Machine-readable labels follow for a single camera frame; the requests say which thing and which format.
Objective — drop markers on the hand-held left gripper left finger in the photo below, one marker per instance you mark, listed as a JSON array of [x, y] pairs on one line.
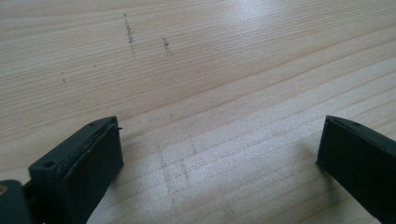
[[77, 172]]

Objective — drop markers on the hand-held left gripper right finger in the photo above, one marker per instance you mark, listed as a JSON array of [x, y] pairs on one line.
[[361, 161]]

